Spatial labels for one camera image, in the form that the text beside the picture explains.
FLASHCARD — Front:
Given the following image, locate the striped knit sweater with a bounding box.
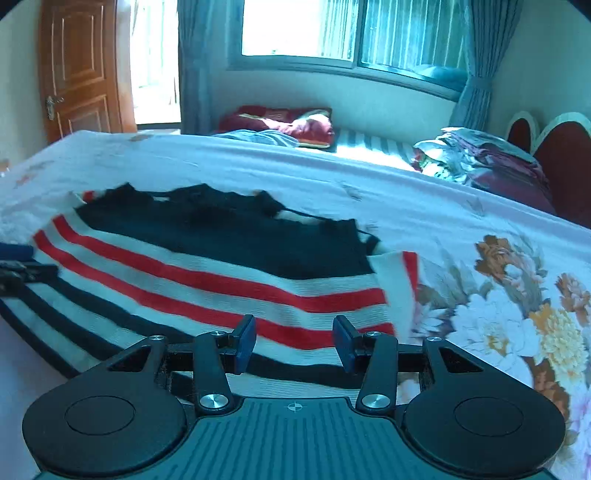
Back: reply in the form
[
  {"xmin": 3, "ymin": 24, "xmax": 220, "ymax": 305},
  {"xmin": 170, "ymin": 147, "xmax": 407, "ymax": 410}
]
[{"xmin": 1, "ymin": 184, "xmax": 419, "ymax": 389}]

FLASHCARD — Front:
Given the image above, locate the sliding glass window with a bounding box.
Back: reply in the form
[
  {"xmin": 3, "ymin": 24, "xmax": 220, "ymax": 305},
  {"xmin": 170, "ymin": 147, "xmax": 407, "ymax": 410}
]
[{"xmin": 228, "ymin": 1, "xmax": 468, "ymax": 98}]

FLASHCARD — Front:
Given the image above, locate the brown wooden door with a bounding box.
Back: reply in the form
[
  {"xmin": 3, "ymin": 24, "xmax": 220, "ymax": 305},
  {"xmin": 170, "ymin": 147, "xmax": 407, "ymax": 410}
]
[{"xmin": 38, "ymin": 0, "xmax": 137, "ymax": 143}]

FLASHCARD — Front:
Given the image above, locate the red and white headboard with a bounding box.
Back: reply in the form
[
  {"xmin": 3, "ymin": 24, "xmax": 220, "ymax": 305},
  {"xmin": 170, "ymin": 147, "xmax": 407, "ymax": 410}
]
[{"xmin": 506, "ymin": 111, "xmax": 591, "ymax": 227}]

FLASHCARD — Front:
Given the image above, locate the blue curtain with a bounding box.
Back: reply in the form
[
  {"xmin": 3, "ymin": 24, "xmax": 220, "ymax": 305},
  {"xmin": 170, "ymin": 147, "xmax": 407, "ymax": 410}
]
[
  {"xmin": 177, "ymin": 0, "xmax": 213, "ymax": 135},
  {"xmin": 450, "ymin": 0, "xmax": 523, "ymax": 131}
]

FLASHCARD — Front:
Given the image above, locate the right blue curtain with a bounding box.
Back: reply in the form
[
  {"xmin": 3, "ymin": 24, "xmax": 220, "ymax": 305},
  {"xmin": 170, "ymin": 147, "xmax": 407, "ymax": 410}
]
[{"xmin": 450, "ymin": 0, "xmax": 523, "ymax": 131}]

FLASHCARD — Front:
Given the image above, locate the blue striped cloth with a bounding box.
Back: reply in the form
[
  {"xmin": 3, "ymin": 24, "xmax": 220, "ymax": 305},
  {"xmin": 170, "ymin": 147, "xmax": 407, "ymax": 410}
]
[{"xmin": 214, "ymin": 129, "xmax": 300, "ymax": 148}]

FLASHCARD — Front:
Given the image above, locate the floral white bed sheet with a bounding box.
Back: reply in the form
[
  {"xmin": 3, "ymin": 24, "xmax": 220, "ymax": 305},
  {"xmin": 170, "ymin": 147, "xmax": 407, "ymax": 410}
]
[{"xmin": 1, "ymin": 131, "xmax": 590, "ymax": 479}]

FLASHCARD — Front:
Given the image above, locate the striped mattress cover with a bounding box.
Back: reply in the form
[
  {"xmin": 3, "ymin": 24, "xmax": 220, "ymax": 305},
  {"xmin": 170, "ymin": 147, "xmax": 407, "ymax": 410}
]
[{"xmin": 298, "ymin": 128, "xmax": 415, "ymax": 172}]

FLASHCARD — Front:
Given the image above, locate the left blue curtain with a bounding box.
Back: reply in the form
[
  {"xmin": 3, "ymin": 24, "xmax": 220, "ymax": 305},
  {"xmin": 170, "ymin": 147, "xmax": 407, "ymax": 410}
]
[{"xmin": 177, "ymin": 0, "xmax": 213, "ymax": 135}]

